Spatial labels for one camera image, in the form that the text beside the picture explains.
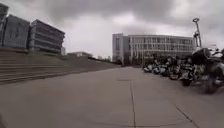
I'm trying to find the low distant building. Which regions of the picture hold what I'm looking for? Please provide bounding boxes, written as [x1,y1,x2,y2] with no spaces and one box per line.
[66,51,94,59]

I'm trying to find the grey paved plaza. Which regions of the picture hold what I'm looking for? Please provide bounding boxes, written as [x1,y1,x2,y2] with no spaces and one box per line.
[0,66,224,128]

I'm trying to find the white glass-fronted building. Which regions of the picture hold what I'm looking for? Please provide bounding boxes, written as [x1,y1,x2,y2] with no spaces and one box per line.
[112,32,197,67]

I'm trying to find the dark multi-storey building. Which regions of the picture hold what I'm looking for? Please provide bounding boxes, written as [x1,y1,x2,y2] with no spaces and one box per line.
[0,3,67,56]

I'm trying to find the wide stone steps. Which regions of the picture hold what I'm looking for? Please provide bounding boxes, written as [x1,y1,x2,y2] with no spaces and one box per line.
[0,46,122,86]

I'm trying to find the row of parked motorbikes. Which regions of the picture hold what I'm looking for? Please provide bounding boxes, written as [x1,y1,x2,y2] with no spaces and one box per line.
[142,46,224,95]

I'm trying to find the lamp pole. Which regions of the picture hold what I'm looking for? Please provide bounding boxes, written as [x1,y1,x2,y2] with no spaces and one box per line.
[192,17,203,49]

